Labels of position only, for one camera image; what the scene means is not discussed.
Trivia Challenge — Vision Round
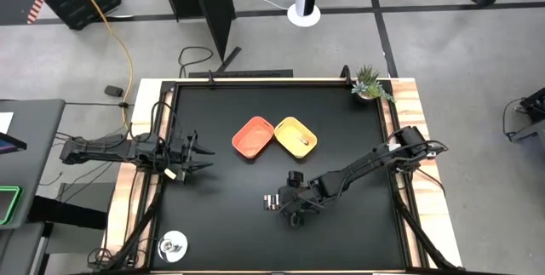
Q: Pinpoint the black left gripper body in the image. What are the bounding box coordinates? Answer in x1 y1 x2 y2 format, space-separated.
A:
168 129 199 183

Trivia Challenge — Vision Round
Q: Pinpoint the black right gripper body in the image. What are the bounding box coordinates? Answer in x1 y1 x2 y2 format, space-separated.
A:
287 176 325 215

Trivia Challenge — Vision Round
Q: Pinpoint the orange plastic bin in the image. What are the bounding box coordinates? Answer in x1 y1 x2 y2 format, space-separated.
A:
231 116 276 160

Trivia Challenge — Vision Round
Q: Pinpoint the yellow plastic bin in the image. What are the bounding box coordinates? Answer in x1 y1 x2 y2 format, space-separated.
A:
273 116 318 160

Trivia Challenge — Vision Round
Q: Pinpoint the small black floor device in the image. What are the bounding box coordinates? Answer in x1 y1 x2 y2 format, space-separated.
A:
104 84 125 99

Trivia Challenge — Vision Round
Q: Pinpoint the potted succulent plant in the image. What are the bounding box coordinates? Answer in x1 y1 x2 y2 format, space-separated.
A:
350 64 398 105

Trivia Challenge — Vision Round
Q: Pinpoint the black partition panel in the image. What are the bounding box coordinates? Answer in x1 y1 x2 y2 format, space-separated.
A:
156 0 244 74

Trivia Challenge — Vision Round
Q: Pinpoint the grey desk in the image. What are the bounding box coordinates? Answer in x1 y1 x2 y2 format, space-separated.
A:
0 98 66 230

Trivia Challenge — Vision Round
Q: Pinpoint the green-edged tray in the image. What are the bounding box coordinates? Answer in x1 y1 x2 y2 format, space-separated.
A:
0 185 24 226

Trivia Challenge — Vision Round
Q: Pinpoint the dark tablet screen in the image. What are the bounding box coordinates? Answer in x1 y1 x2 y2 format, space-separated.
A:
0 131 28 156

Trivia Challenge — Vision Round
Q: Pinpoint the white paper sheet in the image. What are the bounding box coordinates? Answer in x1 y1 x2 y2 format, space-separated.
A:
0 112 15 135

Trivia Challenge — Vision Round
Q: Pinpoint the black plastic crate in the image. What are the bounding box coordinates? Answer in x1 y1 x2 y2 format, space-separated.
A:
42 0 123 32

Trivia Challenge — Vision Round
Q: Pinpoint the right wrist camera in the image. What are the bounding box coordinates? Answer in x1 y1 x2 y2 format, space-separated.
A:
286 169 305 187

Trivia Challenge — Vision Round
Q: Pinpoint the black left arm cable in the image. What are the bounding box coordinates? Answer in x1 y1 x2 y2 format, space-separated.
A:
149 99 182 142

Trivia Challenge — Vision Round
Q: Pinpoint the black flat base plate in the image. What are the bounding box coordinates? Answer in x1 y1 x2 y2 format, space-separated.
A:
187 68 295 80

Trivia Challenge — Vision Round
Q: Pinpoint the black floor cable loop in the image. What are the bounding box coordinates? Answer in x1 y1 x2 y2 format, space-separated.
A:
176 45 215 79

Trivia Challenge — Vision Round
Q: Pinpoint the yellow power cable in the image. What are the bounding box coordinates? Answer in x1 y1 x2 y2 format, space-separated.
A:
69 0 135 130

